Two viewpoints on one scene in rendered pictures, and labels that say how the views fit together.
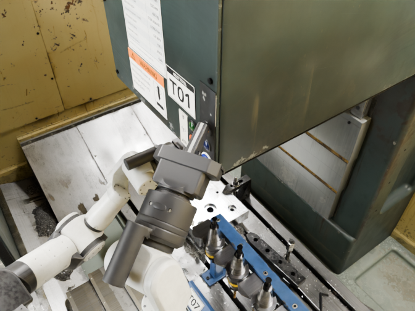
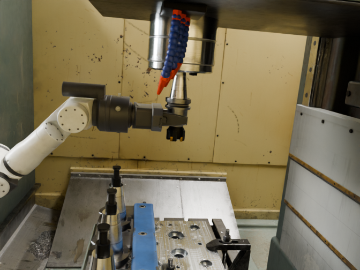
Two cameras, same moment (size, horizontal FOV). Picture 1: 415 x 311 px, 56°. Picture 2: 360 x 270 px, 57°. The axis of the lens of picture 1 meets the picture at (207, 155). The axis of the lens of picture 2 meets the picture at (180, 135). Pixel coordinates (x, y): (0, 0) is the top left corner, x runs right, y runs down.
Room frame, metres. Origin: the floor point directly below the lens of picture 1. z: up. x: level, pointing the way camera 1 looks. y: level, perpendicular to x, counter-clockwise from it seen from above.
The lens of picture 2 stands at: (0.19, -0.38, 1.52)
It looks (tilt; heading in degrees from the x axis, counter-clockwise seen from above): 12 degrees down; 27
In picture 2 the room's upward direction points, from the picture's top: 5 degrees clockwise
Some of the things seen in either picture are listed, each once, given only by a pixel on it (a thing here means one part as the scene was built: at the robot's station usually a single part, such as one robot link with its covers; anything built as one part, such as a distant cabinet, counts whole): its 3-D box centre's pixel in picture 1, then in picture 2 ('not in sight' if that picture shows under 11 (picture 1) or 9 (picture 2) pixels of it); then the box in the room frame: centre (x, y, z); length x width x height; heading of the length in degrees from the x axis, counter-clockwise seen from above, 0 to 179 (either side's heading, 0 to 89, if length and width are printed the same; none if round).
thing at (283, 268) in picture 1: (272, 261); not in sight; (0.76, -0.24, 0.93); 0.26 x 0.05 x 0.06; 40
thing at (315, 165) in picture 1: (299, 141); (328, 207); (1.15, -0.36, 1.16); 0.48 x 0.05 x 0.51; 35
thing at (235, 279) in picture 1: (237, 271); (109, 258); (0.56, -0.08, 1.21); 0.06 x 0.06 x 0.03
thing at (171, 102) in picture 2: not in sight; (178, 103); (0.90, 0.00, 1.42); 0.06 x 0.06 x 0.03
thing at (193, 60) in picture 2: not in sight; (182, 45); (0.90, 0.00, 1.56); 0.16 x 0.16 x 0.12
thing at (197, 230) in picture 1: (203, 229); (116, 211); (0.69, 0.01, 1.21); 0.07 x 0.05 x 0.01; 125
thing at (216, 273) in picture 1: (217, 251); not in sight; (0.72, -0.03, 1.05); 0.10 x 0.05 x 0.30; 125
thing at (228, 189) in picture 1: (236, 189); (227, 252); (1.07, -0.12, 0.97); 0.13 x 0.03 x 0.15; 125
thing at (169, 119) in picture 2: not in sight; (174, 120); (0.87, -0.01, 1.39); 0.06 x 0.02 x 0.03; 125
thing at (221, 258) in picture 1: (225, 256); (112, 240); (0.60, -0.05, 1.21); 0.07 x 0.05 x 0.01; 125
